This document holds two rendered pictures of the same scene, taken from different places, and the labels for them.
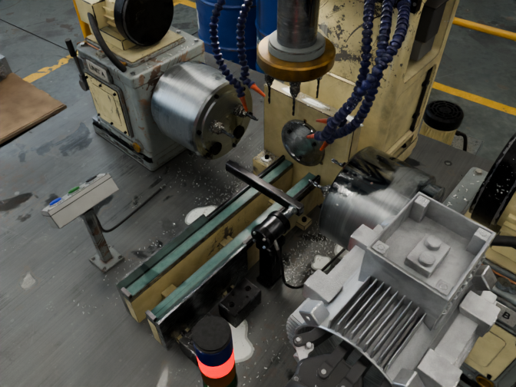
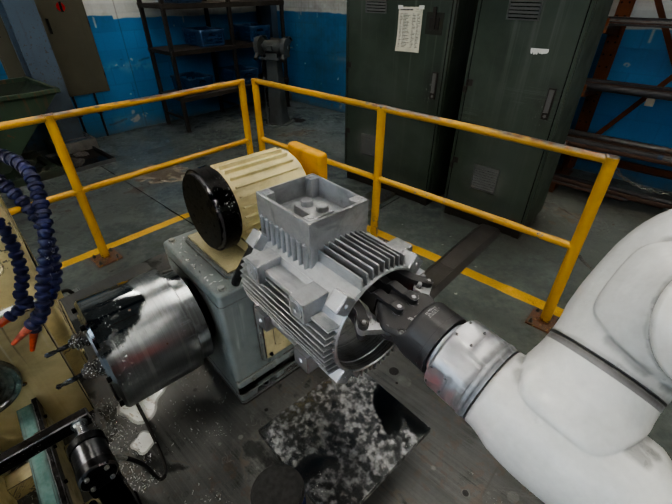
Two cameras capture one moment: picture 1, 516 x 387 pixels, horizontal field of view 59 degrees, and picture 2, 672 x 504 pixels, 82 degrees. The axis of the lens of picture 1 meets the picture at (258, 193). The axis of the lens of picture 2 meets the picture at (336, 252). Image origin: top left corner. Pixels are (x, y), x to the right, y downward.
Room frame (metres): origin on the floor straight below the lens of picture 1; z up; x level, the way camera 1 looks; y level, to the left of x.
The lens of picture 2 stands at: (0.23, 0.27, 1.68)
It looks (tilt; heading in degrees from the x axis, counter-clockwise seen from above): 35 degrees down; 276
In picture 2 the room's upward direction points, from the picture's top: straight up
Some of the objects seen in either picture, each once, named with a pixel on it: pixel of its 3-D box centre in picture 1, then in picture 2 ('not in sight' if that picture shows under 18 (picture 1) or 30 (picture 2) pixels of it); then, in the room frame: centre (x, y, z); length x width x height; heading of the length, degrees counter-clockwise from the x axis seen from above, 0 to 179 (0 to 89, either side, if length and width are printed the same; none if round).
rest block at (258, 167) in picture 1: (266, 170); not in sight; (1.05, -0.03, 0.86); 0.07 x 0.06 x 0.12; 48
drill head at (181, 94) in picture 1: (191, 103); not in sight; (1.16, 0.20, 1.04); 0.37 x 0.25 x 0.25; 48
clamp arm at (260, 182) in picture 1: (262, 186); (7, 461); (0.82, -0.01, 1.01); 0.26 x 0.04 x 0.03; 48
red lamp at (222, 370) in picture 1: (215, 354); not in sight; (0.32, 0.07, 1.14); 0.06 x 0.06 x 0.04
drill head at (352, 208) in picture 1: (389, 214); (157, 327); (0.70, -0.31, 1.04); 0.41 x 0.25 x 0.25; 48
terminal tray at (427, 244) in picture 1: (424, 259); (312, 218); (0.31, -0.20, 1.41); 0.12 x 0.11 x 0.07; 137
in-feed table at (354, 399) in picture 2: not in sight; (344, 444); (0.26, -0.19, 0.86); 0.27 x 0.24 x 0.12; 48
